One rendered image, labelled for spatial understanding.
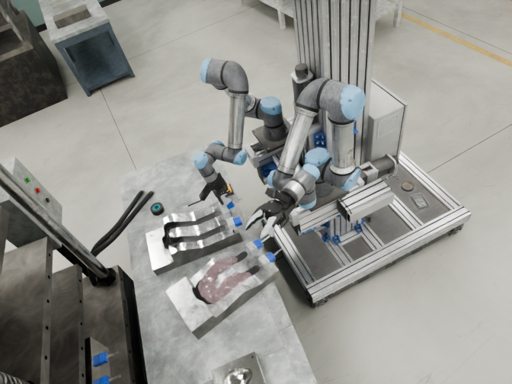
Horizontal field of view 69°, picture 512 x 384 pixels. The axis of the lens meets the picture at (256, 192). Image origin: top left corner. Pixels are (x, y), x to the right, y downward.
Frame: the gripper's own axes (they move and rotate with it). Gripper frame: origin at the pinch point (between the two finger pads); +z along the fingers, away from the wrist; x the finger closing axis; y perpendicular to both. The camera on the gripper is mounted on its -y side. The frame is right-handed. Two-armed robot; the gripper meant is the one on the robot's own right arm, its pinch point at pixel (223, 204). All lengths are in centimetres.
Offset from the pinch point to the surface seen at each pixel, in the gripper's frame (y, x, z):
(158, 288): -50, -24, 10
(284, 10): 159, 342, 45
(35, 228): -81, -4, -44
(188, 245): -25.3, -15.7, 0.9
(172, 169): -25, 59, 2
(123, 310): -70, -27, 10
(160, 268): -44.6, -17.2, 4.9
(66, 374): -82, -64, -13
